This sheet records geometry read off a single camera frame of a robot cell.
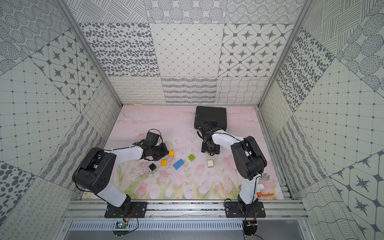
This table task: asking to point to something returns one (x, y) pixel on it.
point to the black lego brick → (152, 167)
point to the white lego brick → (210, 163)
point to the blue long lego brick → (177, 165)
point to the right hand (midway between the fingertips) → (210, 152)
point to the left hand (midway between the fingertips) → (173, 153)
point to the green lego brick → (191, 157)
